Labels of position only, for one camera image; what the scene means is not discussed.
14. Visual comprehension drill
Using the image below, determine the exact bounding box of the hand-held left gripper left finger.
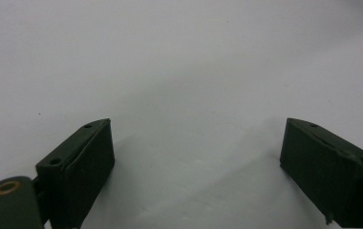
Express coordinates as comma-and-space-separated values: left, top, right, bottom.
35, 117, 116, 229

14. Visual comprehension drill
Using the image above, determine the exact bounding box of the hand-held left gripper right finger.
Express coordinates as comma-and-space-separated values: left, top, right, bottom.
279, 117, 363, 229

